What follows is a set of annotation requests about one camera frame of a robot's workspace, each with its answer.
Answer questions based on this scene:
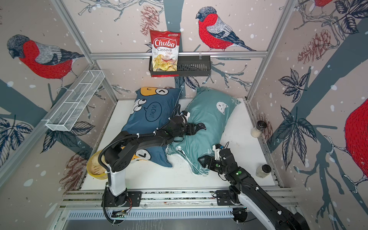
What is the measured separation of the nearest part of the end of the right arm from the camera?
65cm

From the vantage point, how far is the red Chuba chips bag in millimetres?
836

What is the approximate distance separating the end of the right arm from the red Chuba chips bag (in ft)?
1.90
